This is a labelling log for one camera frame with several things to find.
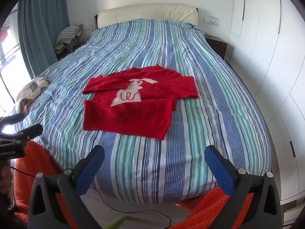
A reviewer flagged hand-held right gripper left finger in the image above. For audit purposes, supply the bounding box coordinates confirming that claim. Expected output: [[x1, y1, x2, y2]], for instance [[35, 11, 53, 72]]
[[28, 145, 105, 229]]

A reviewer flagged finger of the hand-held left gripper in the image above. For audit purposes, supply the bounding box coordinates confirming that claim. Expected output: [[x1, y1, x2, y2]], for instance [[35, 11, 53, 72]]
[[0, 123, 44, 146], [0, 113, 28, 126]]

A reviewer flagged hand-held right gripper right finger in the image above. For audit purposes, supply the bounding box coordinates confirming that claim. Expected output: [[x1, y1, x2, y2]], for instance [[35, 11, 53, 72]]
[[204, 145, 282, 229]]

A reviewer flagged red knitted sweater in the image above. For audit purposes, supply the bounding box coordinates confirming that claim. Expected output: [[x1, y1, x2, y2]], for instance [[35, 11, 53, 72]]
[[82, 64, 199, 141]]

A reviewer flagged pile of clothes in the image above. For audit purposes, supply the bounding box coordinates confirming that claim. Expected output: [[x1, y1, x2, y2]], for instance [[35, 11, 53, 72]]
[[55, 24, 85, 53]]

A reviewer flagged orange fleece clothing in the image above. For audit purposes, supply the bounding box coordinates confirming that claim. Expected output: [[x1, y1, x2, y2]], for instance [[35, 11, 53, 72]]
[[12, 139, 256, 229]]

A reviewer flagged striped bed sheet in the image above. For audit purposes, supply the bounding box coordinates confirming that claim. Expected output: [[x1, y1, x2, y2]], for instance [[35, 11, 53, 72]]
[[11, 19, 272, 204]]

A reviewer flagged patterned cushion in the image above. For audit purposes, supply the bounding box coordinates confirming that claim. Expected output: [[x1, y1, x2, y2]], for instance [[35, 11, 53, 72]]
[[15, 76, 50, 105]]

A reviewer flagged pale green object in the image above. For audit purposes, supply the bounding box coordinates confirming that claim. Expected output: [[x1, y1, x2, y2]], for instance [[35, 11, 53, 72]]
[[108, 216, 128, 229]]

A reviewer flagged window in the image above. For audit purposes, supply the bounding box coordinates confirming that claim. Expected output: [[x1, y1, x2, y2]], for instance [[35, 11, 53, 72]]
[[0, 7, 24, 115]]

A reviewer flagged blue curtain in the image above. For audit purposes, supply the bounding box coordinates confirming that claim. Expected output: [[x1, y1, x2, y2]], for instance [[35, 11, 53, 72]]
[[17, 0, 71, 79]]

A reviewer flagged dark wooden nightstand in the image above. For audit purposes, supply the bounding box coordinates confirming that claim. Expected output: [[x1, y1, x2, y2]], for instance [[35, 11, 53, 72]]
[[204, 34, 228, 59]]

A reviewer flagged white wardrobe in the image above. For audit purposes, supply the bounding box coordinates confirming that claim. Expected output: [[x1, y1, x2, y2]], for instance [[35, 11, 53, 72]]
[[224, 0, 305, 206]]

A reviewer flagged cream pillow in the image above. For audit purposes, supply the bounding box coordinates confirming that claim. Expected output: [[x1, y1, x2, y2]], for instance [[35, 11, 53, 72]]
[[95, 3, 199, 29]]

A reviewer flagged black cable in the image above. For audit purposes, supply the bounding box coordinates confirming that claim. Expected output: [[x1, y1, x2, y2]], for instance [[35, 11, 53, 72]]
[[98, 191, 173, 228]]

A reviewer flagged wall socket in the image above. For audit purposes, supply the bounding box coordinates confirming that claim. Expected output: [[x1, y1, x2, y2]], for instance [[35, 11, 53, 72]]
[[204, 16, 220, 25]]

